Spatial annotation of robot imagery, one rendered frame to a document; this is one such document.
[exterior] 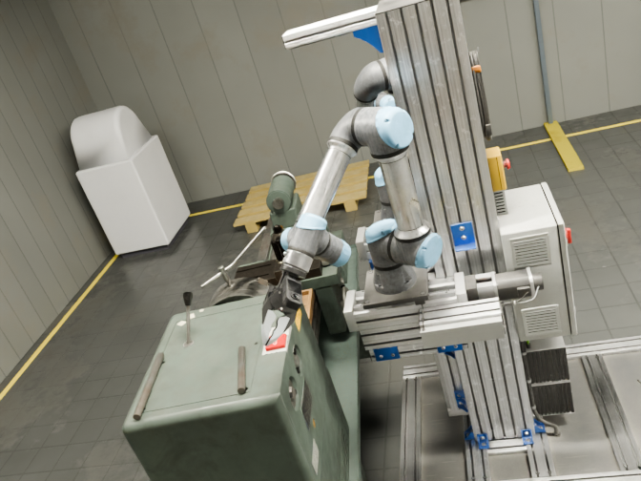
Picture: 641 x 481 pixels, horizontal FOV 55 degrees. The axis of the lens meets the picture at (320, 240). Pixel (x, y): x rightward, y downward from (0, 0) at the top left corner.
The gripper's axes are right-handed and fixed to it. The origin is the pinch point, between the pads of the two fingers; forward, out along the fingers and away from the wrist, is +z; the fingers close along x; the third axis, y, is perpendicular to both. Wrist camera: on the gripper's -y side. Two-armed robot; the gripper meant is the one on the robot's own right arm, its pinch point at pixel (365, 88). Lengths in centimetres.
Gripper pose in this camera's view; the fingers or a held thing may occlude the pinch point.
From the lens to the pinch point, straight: 302.1
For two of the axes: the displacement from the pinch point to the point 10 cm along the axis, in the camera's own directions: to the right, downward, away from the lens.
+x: 8.9, -4.6, 0.2
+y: 4.0, 8.0, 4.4
